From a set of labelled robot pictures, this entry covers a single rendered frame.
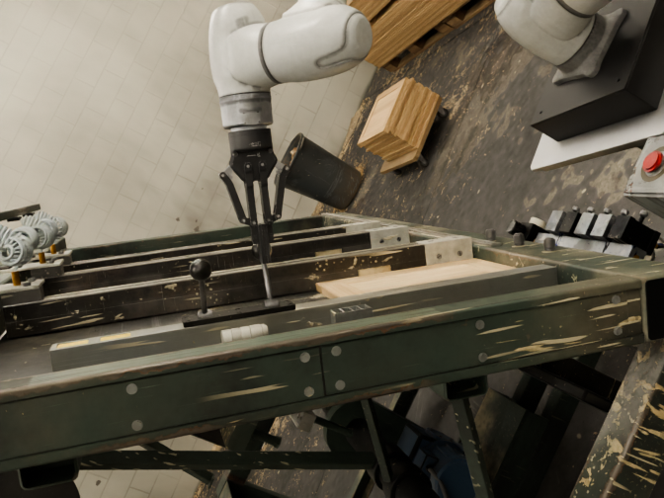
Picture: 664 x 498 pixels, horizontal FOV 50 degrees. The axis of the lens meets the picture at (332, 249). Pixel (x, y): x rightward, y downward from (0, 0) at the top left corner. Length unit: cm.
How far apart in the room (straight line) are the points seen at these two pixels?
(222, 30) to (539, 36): 86
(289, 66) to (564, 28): 84
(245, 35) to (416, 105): 383
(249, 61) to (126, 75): 596
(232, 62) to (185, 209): 575
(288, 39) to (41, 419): 67
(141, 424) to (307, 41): 62
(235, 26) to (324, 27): 17
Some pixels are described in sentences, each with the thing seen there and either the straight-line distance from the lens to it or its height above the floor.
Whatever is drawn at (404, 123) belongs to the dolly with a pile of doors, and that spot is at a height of 29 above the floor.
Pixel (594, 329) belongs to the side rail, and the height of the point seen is 95.
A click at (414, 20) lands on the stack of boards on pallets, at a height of 30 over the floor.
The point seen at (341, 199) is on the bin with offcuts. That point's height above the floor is 9.
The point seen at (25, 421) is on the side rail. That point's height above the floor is 169.
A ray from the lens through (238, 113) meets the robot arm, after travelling 124.
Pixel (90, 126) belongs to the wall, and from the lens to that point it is 702.
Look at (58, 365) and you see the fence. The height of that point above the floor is 168.
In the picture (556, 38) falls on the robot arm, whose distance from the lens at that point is 185.
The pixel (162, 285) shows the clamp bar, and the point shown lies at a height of 155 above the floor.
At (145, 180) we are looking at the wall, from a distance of 695.
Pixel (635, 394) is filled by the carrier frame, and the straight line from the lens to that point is 136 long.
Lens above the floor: 169
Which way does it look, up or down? 16 degrees down
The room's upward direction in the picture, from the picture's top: 64 degrees counter-clockwise
